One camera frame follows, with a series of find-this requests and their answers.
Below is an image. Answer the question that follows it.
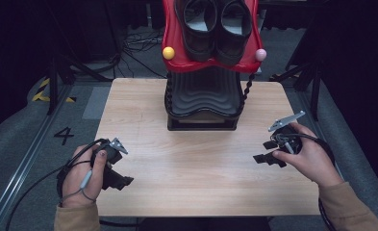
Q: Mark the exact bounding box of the yellow and black floor tape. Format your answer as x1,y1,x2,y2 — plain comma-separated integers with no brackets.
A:
31,77,78,104

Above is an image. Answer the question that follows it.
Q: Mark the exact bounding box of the grey thin cable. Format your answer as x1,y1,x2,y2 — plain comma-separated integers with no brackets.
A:
59,168,98,206

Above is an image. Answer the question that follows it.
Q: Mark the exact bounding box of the bundle of floor cables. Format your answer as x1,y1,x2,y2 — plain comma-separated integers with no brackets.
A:
112,28,167,80

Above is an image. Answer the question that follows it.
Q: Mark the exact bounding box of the metal floor rail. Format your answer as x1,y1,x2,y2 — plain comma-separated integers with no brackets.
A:
295,89,372,231
0,84,74,231

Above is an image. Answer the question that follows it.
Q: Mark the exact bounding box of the person's left hand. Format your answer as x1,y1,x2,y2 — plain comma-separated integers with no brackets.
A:
61,144,109,209

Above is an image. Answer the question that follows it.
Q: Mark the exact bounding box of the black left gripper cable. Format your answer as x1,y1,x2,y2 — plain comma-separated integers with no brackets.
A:
5,138,112,231

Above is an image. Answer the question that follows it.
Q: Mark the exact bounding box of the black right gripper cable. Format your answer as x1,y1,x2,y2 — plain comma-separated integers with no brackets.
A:
270,132,339,231

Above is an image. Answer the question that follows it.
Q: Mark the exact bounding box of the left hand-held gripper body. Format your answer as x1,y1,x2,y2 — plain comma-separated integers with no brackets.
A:
91,137,129,167

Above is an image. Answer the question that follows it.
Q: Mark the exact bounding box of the dark metal stand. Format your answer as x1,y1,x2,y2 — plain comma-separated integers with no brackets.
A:
268,52,323,122
46,52,114,116

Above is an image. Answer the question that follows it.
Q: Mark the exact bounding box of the red and black shoe rack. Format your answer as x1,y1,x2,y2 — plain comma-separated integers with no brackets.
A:
161,0,268,132

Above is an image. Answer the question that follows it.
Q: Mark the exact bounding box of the person's right hand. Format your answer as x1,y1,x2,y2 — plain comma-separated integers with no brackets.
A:
271,122,343,189

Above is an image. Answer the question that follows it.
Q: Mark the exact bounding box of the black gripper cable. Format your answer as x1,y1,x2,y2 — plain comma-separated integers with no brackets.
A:
270,132,339,231
5,138,112,231

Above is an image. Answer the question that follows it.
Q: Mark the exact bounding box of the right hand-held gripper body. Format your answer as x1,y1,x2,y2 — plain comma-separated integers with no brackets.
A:
267,110,307,155

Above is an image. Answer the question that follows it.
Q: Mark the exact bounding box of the black leather shoe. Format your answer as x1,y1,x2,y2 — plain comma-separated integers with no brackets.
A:
214,0,254,67
173,0,219,64

